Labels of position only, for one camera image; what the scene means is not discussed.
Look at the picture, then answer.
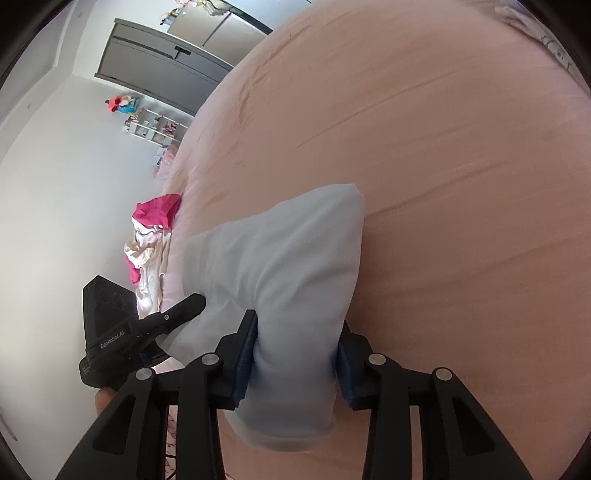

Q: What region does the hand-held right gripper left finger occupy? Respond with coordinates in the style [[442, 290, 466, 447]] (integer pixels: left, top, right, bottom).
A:
[[55, 310, 259, 480]]

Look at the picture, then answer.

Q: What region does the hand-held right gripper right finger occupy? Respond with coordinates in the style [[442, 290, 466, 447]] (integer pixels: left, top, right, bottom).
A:
[[335, 320, 534, 480]]

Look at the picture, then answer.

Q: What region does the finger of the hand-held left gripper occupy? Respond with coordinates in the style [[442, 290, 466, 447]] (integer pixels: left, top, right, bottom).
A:
[[131, 292, 207, 344]]

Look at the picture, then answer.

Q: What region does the white garment with ties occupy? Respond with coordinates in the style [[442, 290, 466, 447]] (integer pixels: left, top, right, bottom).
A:
[[154, 183, 365, 450]]

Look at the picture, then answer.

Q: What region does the person's left hand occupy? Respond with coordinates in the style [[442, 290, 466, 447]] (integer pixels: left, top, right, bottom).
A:
[[95, 388, 122, 416]]

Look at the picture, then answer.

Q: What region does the cream garment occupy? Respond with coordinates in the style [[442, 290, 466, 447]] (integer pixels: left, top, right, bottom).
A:
[[122, 226, 174, 319]]

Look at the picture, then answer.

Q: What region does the pink garment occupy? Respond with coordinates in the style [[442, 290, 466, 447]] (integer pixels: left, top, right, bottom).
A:
[[128, 194, 183, 287]]

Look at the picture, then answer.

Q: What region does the white shelf rack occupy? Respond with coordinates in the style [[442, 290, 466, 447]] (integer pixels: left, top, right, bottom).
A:
[[122, 108, 190, 146]]

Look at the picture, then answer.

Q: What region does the bed with pink sheet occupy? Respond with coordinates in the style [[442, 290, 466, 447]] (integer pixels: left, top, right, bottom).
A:
[[134, 0, 591, 480]]

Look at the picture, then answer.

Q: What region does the red blue plush toy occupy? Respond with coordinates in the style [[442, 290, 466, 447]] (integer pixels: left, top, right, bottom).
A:
[[105, 93, 139, 116]]

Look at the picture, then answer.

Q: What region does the grey door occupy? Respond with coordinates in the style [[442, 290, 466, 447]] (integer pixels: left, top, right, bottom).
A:
[[95, 17, 234, 116]]

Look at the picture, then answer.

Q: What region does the silver fridge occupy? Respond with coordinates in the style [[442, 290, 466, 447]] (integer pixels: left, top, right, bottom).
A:
[[166, 2, 273, 61]]

